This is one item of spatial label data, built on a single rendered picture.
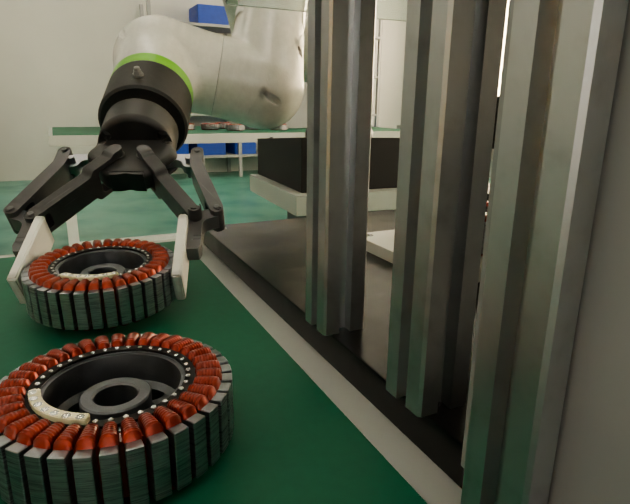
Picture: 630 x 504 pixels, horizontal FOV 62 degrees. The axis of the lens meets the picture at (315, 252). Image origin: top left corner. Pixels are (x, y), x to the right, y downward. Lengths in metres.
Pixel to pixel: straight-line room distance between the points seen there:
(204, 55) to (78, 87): 6.34
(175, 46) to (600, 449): 0.58
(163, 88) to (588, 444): 0.50
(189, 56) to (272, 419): 0.47
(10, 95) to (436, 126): 6.83
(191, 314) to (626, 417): 0.33
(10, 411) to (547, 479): 0.21
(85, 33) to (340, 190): 6.77
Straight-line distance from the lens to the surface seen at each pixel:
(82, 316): 0.40
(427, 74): 0.24
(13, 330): 0.45
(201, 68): 0.67
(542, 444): 0.19
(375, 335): 0.34
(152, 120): 0.55
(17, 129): 7.01
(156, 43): 0.66
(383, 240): 0.53
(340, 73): 0.31
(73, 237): 2.95
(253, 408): 0.31
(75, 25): 7.04
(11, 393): 0.28
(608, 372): 0.18
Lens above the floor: 0.91
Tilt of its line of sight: 16 degrees down
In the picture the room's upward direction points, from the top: 1 degrees clockwise
